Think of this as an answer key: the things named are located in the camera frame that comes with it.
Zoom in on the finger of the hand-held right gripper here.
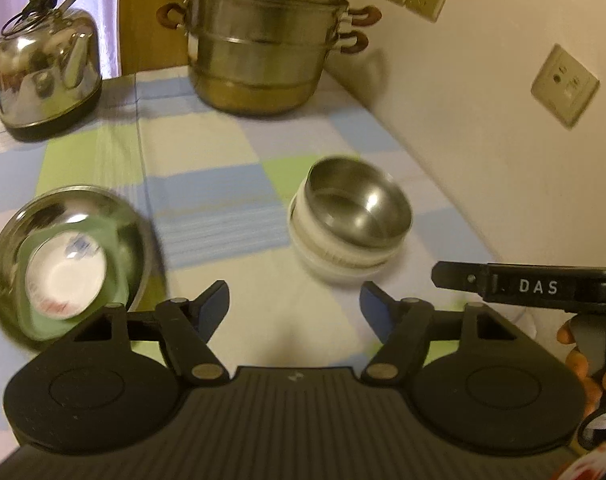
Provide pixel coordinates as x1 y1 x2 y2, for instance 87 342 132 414
431 261 494 293

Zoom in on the cream cylindrical bowl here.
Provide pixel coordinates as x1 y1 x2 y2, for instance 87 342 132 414
288 192 408 267

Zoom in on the brown wooden door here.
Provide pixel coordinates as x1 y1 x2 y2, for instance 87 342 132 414
118 0 204 77

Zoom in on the white ceramic bowl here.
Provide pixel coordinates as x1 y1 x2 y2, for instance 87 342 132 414
289 230 404 284

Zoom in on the green square plate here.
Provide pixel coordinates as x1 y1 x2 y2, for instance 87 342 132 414
17 212 134 341

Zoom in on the white round lid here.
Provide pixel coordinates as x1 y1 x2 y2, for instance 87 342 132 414
24 232 108 319

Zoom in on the checkered tablecloth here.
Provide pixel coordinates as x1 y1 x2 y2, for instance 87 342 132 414
0 67 536 433

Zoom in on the large steel bowl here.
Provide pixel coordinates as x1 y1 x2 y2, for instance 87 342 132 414
0 186 156 352

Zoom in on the stainless steel bowl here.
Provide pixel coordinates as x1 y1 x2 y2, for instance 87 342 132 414
303 157 414 249

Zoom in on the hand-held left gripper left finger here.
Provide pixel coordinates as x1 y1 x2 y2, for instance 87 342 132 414
58 280 231 386

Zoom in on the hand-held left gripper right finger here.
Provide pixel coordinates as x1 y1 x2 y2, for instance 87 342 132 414
360 281 522 386

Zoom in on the person's right hand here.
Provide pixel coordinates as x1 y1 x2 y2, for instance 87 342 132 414
557 324 606 417

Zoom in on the stainless steel steamer pot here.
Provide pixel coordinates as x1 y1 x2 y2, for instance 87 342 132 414
156 0 382 117

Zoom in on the stainless steel kettle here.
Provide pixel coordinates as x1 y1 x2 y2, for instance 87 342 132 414
0 0 104 142

